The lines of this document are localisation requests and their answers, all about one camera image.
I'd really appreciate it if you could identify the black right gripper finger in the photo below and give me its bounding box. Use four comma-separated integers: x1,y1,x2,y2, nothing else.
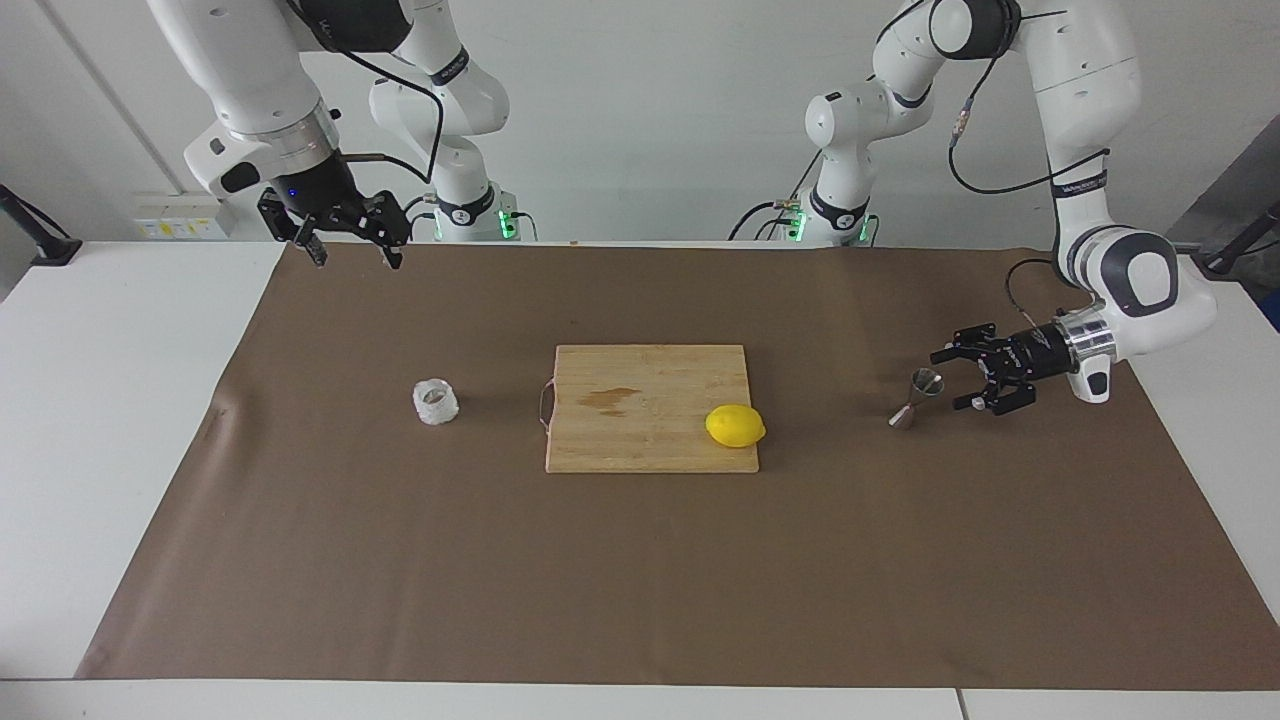
258,192,329,269
365,195,411,271

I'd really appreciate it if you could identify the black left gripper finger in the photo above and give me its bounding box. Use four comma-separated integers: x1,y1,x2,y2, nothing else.
953,375,1039,417
930,322,1004,366

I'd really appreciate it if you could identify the steel double jigger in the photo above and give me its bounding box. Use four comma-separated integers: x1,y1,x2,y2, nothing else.
888,368,945,431

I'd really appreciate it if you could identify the clear textured glass cup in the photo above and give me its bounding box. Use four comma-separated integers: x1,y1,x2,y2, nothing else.
412,378,461,428

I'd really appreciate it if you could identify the black clamp stand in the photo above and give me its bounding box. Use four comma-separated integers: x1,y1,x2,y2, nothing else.
0,184,83,267
1200,200,1280,281

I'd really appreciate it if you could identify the yellow lemon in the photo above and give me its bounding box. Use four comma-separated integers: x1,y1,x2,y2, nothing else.
705,404,768,449

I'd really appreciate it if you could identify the dark grey partition panel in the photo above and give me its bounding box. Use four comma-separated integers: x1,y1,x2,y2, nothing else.
1165,115,1280,251

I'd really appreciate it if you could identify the wooden cutting board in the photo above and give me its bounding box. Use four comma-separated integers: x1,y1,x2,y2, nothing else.
540,344,760,475

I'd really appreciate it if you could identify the brown paper table mat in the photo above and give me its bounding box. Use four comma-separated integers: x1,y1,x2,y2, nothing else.
75,243,1280,691

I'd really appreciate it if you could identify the black right base cable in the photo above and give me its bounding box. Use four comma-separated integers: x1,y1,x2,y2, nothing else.
400,193,441,243

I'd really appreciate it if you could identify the black base cable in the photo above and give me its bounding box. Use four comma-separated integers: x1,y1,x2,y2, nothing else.
400,193,441,243
728,150,806,243

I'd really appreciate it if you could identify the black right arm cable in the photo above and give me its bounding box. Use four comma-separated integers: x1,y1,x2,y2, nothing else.
290,0,446,186

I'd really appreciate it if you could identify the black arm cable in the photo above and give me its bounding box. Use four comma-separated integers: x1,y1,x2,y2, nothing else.
290,0,446,186
945,0,1113,321

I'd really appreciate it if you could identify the white wall socket box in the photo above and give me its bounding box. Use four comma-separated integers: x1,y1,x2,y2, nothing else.
133,192,236,241

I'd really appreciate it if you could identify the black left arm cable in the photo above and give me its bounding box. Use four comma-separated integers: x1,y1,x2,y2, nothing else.
945,0,1113,321

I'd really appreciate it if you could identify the black left base cable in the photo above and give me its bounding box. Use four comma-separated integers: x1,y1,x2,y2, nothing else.
728,150,806,243

